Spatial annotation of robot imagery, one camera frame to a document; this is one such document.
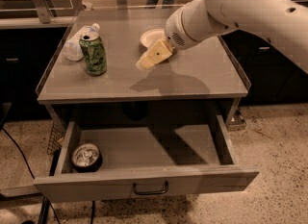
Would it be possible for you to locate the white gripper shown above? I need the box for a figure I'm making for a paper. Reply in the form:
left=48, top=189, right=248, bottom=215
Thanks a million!
left=136, top=6, right=206, bottom=70

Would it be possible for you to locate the green soda can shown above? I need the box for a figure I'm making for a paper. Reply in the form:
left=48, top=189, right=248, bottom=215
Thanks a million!
left=79, top=32, right=107, bottom=76

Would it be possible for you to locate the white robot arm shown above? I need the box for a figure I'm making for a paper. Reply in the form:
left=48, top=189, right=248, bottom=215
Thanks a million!
left=137, top=0, right=308, bottom=72

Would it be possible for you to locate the grey open top drawer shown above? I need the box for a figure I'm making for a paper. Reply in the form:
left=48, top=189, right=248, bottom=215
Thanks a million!
left=34, top=115, right=259, bottom=203

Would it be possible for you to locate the dark can in drawer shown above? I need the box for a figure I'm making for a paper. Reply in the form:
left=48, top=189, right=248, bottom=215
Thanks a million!
left=70, top=143, right=103, bottom=173

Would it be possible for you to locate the white bowl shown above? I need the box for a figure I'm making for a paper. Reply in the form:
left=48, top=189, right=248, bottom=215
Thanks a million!
left=140, top=29, right=165, bottom=48

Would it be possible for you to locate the grey cabinet counter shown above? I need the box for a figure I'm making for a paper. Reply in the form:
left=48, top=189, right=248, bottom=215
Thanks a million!
left=38, top=8, right=250, bottom=119

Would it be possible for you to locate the clear plastic water bottle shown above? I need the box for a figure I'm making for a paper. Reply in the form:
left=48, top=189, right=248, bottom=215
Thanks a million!
left=63, top=23, right=100, bottom=62

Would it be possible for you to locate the black drawer handle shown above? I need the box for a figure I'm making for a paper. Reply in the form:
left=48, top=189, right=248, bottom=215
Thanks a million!
left=133, top=181, right=169, bottom=196

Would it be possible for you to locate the wire mesh basket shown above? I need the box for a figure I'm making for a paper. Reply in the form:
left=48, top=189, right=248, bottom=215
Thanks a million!
left=47, top=123, right=64, bottom=155

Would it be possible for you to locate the black floor cable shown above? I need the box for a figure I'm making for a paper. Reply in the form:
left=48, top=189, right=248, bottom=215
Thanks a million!
left=0, top=127, right=62, bottom=224

